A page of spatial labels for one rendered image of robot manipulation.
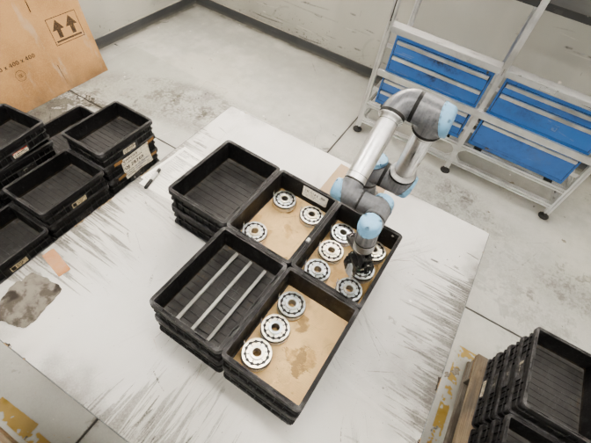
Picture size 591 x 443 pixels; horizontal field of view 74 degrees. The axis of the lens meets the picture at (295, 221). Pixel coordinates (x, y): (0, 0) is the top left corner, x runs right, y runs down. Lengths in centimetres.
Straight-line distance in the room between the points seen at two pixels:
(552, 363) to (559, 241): 150
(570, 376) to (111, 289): 203
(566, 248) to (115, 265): 306
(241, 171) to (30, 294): 97
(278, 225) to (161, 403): 79
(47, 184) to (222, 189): 117
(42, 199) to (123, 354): 123
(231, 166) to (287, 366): 96
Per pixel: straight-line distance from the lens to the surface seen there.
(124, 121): 273
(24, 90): 381
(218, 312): 145
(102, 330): 164
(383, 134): 141
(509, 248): 325
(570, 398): 223
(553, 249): 348
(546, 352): 226
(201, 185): 180
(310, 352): 142
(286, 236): 163
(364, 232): 127
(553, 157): 335
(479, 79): 312
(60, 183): 260
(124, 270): 174
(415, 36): 310
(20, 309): 177
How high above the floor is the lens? 215
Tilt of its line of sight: 52 degrees down
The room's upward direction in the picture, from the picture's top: 12 degrees clockwise
